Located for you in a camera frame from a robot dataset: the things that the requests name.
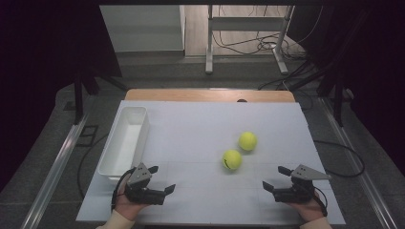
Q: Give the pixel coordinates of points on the white metal desk frame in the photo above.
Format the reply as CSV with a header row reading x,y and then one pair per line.
x,y
245,24

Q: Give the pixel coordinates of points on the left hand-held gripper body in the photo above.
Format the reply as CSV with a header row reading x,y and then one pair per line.
x,y
140,178

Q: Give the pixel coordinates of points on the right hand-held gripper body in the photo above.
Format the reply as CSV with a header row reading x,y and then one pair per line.
x,y
297,191

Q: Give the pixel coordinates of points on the dark curtain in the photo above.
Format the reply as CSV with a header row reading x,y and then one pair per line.
x,y
38,63
375,63

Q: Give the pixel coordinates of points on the white board sheet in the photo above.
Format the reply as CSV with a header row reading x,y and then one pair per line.
x,y
203,127

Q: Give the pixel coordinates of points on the white cabinet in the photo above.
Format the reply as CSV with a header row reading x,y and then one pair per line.
x,y
143,28

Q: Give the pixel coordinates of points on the white plastic bin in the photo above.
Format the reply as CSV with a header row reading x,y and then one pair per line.
x,y
122,149

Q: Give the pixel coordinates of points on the aluminium floor rail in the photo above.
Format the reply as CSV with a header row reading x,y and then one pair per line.
x,y
54,171
356,165

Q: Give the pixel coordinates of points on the plain yellow tennis ball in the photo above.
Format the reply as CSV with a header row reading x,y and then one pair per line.
x,y
247,141

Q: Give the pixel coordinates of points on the person's right hand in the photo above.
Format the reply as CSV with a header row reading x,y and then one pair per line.
x,y
308,210

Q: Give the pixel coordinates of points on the person's left hand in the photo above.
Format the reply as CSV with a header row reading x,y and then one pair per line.
x,y
125,206

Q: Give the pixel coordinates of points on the tennis ball with black mark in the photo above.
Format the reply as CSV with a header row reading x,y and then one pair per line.
x,y
231,159

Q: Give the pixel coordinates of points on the black metal stand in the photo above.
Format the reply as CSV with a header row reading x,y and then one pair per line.
x,y
338,95
78,95

